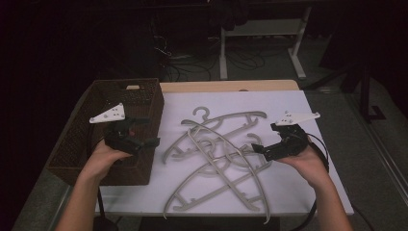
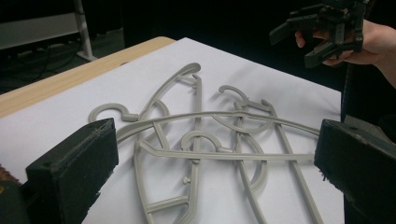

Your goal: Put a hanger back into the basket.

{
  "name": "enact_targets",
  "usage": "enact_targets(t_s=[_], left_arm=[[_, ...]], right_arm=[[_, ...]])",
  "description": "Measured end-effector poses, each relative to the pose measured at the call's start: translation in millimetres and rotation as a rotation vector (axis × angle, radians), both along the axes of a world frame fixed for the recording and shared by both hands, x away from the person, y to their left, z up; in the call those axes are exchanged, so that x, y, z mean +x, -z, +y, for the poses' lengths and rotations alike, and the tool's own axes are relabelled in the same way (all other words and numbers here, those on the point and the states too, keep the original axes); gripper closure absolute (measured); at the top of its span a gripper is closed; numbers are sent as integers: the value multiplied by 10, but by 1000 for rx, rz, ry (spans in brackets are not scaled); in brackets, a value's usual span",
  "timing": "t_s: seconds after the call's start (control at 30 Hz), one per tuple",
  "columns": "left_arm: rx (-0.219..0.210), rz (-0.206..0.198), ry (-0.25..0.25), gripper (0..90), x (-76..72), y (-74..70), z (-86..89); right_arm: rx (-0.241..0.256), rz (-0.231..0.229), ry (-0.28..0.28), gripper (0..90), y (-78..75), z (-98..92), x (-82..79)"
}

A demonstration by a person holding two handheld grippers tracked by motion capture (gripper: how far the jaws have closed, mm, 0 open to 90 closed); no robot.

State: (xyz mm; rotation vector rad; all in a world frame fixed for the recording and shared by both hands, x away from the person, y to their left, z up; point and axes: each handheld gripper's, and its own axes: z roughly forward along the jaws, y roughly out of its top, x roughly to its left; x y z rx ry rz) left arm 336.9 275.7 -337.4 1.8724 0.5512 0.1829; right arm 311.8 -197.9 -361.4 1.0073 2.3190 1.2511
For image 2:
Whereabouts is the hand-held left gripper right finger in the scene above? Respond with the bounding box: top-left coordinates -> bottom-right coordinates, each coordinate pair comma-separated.
313,115 -> 396,224

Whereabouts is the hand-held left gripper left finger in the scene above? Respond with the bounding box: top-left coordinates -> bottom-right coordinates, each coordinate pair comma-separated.
25,117 -> 120,224

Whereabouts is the grey plastic clothes hanger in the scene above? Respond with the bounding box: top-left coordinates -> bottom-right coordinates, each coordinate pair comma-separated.
88,62 -> 204,224
116,85 -> 321,162
181,99 -> 325,224

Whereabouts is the brown woven basket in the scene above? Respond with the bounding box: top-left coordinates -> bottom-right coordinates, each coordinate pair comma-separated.
0,163 -> 22,188

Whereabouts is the tangle of black floor cables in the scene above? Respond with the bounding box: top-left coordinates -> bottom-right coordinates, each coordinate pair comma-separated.
0,46 -> 78,90

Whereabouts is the white desk frame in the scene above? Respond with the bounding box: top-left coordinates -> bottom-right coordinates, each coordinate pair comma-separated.
0,0 -> 98,63

